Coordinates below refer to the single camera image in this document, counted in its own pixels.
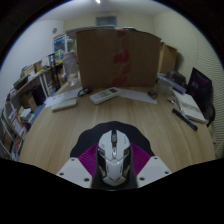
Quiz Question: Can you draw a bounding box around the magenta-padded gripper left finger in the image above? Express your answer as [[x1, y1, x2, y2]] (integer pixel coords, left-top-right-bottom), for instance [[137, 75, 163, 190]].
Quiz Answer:
[[56, 142, 101, 190]]

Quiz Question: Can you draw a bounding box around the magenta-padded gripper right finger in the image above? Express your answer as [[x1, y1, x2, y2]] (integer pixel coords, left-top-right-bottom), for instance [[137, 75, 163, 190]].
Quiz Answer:
[[128, 142, 172, 189]]

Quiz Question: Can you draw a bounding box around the white and black computer mouse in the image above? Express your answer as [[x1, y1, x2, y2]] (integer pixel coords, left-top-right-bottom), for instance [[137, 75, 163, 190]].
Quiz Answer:
[[96, 129, 132, 187]]

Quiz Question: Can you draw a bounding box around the black marker pen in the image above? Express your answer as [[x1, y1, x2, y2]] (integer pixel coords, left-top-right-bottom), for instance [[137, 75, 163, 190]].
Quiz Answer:
[[171, 107, 199, 132]]

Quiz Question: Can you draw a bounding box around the white open notebook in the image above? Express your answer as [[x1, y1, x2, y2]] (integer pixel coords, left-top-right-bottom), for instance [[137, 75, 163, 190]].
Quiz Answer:
[[172, 89, 208, 125]]

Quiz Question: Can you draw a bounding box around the white paper sheet with writing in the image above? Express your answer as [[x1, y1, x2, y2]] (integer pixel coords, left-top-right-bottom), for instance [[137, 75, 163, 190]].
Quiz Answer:
[[43, 86, 83, 109]]

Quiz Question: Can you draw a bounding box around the white remote control with screen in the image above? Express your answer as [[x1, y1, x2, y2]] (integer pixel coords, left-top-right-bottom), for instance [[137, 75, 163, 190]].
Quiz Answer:
[[88, 86, 121, 106]]

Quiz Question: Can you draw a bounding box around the cluttered wooden shelf unit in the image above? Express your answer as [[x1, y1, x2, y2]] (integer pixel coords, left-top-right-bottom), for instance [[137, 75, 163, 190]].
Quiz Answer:
[[0, 59, 54, 163]]

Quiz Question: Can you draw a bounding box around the black metal stand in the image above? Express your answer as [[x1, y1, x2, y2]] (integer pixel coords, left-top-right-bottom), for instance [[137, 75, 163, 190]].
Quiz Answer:
[[47, 52, 64, 92]]

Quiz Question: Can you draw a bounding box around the large brown cardboard box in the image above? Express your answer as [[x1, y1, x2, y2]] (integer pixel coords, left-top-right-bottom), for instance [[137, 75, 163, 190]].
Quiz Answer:
[[75, 27, 162, 91]]

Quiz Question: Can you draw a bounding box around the blue and white display cabinet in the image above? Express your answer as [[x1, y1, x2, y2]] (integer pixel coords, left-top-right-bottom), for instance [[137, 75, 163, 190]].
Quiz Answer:
[[52, 33, 78, 62]]

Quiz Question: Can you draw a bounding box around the coiled black cable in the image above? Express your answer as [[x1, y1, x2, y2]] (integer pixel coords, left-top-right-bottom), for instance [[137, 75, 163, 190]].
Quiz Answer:
[[76, 86, 94, 98]]

